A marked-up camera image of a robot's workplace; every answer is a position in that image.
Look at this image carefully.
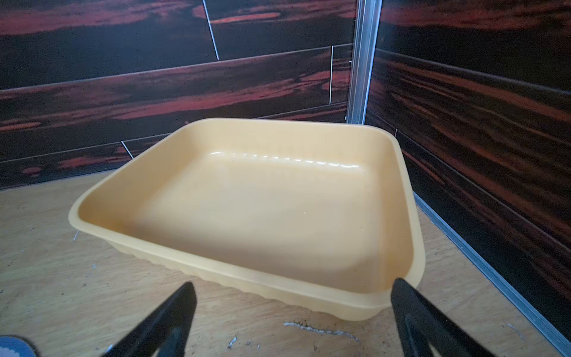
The yellow plastic storage tray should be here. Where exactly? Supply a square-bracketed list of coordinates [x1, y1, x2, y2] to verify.
[68, 118, 425, 321]

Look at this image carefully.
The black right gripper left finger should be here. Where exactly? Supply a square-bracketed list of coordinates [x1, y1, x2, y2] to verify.
[105, 282, 197, 356]

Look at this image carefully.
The purple bunny moon coaster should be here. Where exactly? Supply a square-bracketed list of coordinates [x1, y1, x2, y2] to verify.
[0, 336, 37, 357]

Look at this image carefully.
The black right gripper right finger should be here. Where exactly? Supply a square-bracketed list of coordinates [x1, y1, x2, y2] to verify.
[390, 278, 493, 356]

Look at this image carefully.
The aluminium corner post right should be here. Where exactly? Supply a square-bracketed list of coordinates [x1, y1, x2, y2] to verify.
[346, 0, 383, 125]

